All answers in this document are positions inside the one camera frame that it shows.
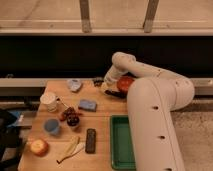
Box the black dish brush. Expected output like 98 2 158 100
92 77 126 99

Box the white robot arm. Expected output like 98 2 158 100
104 52 195 171

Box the red bowl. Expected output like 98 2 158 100
117 76 134 93

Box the blue sponge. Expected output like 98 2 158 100
78 99 97 112

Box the light blue crumpled cloth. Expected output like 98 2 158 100
67 79 82 92

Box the dark grapes bunch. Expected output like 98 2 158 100
59 107 80 127

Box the white cup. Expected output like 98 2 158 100
40 92 57 112

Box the black remote control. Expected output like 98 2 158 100
85 128 96 154

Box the yellow banana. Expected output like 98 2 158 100
56 136 80 164

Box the white plastic knife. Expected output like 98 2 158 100
70 142 85 157

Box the blue cup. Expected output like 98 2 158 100
44 119 60 136

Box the green plastic tray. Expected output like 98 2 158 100
110 115 136 171

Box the red apple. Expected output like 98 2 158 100
30 139 49 156

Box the black chair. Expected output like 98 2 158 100
0 108 23 171

